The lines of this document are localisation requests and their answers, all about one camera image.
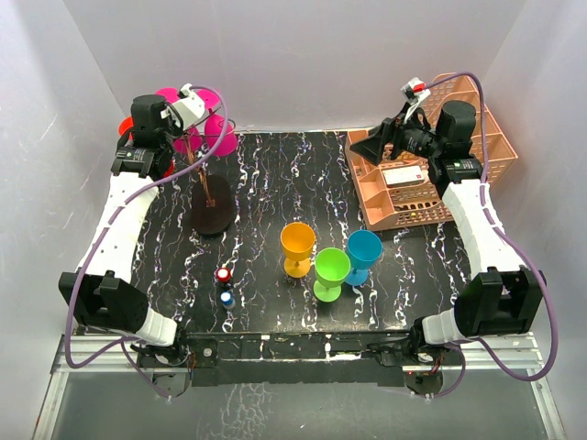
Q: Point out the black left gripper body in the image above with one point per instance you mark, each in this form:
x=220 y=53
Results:
x=177 y=124

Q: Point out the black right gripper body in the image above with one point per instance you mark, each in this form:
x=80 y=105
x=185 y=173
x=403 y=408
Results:
x=406 y=136

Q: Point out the red wine glass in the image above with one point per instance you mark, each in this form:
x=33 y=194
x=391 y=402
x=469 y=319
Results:
x=125 y=126

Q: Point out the blue wine glass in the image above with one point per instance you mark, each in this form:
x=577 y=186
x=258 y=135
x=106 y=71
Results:
x=364 y=248

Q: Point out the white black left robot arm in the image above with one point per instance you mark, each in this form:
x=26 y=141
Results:
x=99 y=293

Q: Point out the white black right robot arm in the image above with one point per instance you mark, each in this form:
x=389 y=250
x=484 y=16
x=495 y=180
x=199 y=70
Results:
x=504 y=294

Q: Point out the green wine glass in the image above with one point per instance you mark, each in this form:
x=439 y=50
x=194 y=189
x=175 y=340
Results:
x=332 y=266

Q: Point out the orange wine glass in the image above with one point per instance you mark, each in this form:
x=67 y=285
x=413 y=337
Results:
x=297 y=240

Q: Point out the white red box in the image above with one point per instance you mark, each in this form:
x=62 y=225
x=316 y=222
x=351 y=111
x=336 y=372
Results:
x=404 y=176

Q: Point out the peach plastic file organizer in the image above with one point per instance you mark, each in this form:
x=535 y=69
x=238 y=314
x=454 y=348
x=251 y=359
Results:
x=384 y=207

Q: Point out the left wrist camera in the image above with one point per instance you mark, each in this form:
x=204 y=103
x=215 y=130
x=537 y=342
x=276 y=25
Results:
x=188 y=108

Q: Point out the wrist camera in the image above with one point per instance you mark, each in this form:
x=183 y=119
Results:
x=188 y=108
x=415 y=93

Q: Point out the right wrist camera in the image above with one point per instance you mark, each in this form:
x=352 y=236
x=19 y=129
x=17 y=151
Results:
x=415 y=93

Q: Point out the copper wire wine glass rack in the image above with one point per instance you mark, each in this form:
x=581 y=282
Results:
x=212 y=200

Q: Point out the aluminium base frame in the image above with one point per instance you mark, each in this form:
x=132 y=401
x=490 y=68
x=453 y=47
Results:
x=298 y=386

